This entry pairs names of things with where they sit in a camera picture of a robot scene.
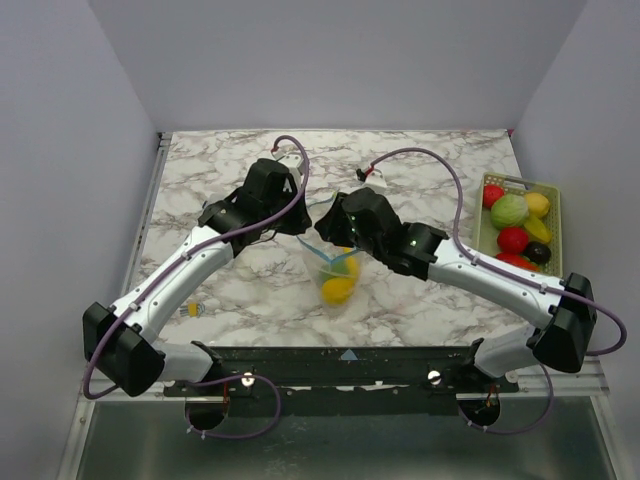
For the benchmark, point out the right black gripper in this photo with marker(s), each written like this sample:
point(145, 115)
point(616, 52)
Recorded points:
point(357, 207)

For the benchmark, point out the green toy cabbage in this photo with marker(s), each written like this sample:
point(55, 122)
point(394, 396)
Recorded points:
point(509, 211)

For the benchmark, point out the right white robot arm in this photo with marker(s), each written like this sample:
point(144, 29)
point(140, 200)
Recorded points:
point(559, 313)

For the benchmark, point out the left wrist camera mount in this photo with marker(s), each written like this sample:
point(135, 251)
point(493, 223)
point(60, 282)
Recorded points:
point(294, 162)

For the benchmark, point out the dark purple toy eggplant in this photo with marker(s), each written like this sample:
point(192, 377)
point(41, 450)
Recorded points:
point(537, 253)

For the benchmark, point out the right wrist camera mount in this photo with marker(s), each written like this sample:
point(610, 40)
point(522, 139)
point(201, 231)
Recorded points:
point(372, 178)

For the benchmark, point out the green toy pepper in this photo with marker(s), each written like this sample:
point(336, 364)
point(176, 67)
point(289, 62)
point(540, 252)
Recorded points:
point(334, 270)

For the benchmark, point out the yellow toy banana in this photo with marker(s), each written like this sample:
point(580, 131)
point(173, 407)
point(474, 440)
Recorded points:
point(351, 263)

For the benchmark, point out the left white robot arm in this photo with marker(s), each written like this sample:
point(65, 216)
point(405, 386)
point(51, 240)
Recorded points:
point(121, 340)

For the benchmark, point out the clear zip top bag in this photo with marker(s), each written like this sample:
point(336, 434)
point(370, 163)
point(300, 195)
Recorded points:
point(316, 252)

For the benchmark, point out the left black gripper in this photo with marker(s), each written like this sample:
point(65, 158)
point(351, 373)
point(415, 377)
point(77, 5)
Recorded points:
point(299, 221)

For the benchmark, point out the red toy chili pepper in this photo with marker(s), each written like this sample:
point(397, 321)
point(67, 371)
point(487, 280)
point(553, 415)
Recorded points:
point(517, 261)

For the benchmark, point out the beige plastic basket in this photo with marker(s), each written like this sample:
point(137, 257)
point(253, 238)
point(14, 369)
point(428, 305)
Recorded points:
point(485, 234)

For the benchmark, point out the yellow toy starfruit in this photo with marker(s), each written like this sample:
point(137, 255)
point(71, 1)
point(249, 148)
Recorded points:
point(537, 230)

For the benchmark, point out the red toy strawberry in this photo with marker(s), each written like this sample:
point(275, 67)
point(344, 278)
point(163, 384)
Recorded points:
point(491, 194)

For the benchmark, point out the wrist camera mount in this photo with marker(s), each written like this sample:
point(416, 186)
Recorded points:
point(372, 178)
point(294, 162)

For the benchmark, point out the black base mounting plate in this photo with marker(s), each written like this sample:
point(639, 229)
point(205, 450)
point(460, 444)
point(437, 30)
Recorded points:
point(341, 381)

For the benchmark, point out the red toy tomato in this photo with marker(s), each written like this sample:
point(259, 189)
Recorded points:
point(512, 240)

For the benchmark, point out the yellow toy lemon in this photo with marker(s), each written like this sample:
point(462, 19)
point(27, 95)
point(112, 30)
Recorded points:
point(337, 291)
point(538, 204)

